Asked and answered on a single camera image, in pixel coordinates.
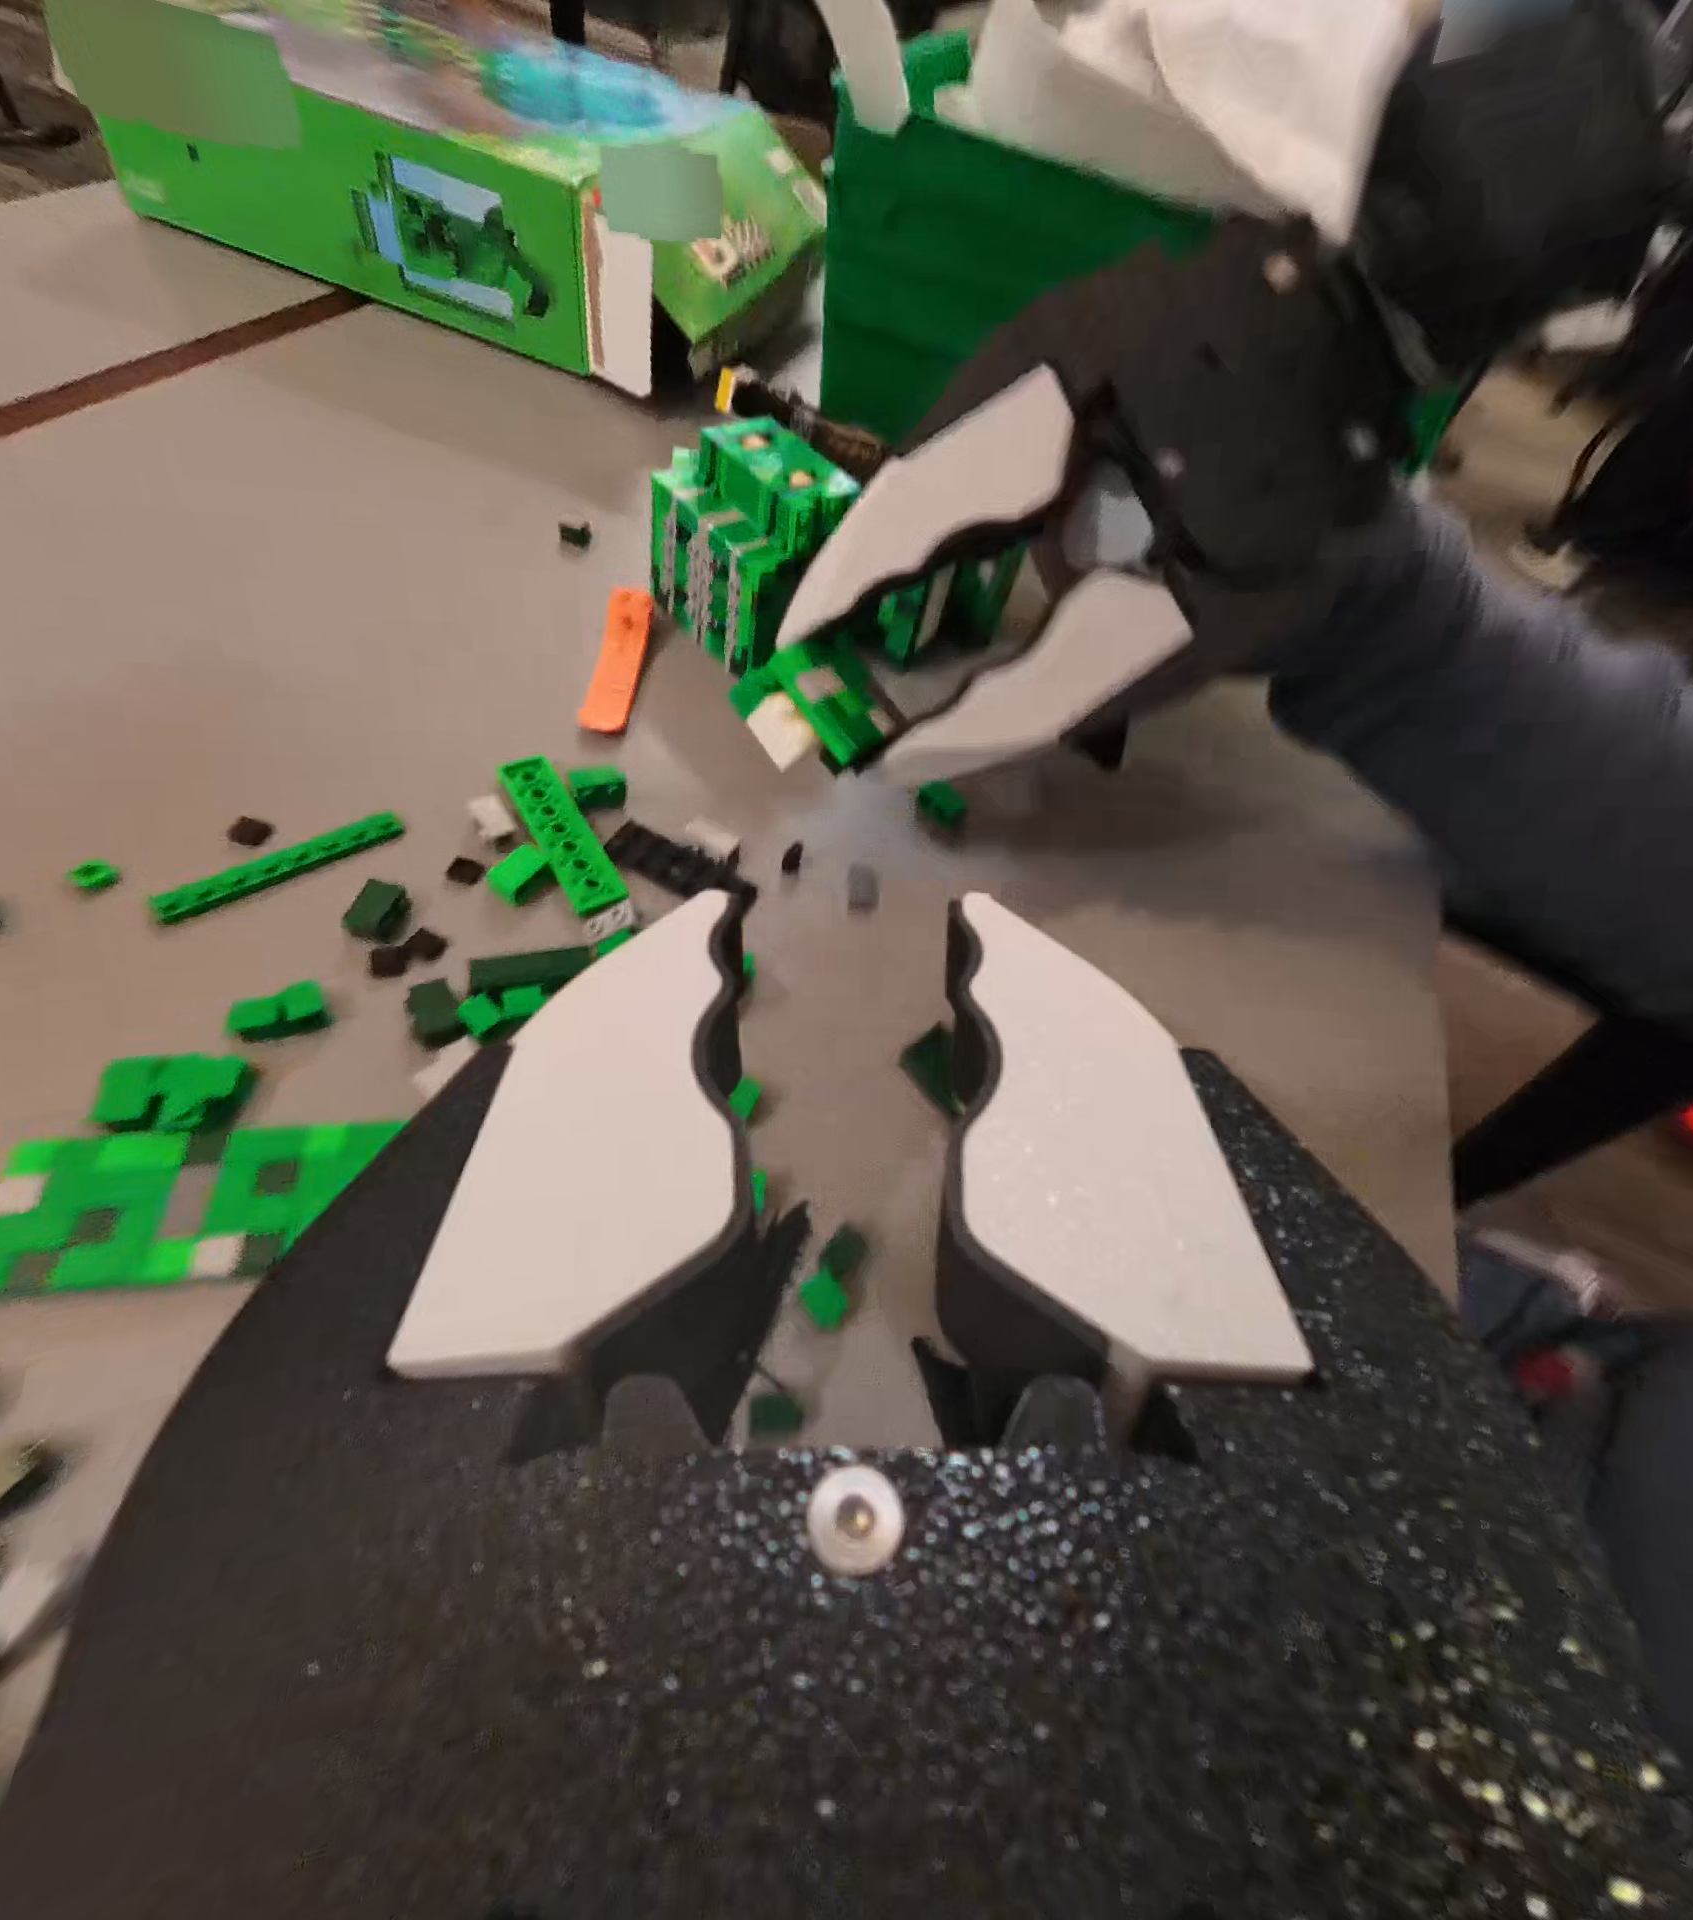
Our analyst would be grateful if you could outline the green mosaic tile plate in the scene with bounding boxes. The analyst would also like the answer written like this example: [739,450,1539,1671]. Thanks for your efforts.
[0,1115,413,1304]

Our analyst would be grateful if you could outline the long thin green plate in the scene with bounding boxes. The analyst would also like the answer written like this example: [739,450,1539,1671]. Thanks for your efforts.
[148,810,408,923]

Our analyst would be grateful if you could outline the green white brick assembly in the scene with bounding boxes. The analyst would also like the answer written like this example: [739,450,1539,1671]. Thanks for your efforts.
[728,641,896,778]

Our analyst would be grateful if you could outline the orange brick separator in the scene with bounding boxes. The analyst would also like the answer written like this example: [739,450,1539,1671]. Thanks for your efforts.
[577,588,657,738]

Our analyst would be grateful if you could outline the grey red shoe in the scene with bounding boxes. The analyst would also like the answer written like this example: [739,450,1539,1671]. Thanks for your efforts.
[1459,1225,1643,1404]

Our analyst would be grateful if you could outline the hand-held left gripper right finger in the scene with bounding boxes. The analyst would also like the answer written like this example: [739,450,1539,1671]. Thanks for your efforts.
[919,889,1317,1459]

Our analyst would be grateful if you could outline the black studded plate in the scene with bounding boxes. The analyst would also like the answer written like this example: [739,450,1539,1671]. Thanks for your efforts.
[602,822,760,905]

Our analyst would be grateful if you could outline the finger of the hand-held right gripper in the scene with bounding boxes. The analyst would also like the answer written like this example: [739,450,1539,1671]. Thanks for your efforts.
[868,570,1201,789]
[775,362,1089,647]

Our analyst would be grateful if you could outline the torn white paper strip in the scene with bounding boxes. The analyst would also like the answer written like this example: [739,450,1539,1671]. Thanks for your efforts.
[818,0,914,134]

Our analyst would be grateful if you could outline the green toy set box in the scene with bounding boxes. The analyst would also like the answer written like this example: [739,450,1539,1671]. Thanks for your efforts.
[41,0,831,399]

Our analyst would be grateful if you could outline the green perforated plate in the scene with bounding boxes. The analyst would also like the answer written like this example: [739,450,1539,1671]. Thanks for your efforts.
[499,754,639,920]

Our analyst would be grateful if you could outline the yellow black small tool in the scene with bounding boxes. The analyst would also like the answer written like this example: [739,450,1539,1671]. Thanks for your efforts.
[715,366,885,460]

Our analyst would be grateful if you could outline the long dark green brick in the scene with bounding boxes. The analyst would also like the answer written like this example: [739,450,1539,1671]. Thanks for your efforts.
[468,943,597,999]

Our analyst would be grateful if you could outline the green plastic bin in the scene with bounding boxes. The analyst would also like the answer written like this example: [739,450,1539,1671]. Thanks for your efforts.
[818,30,1463,470]

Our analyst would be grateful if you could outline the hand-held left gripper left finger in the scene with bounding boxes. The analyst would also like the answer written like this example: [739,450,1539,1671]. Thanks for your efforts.
[385,887,811,1454]

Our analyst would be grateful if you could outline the green brick model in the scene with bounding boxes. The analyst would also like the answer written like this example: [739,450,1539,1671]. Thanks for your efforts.
[648,415,1030,678]

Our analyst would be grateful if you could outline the green stacked bricks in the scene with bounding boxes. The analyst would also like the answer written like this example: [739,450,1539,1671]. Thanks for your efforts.
[89,1054,259,1133]

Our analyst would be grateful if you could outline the crumpled white paper bag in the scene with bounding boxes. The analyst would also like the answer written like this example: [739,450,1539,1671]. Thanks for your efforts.
[936,0,1440,241]

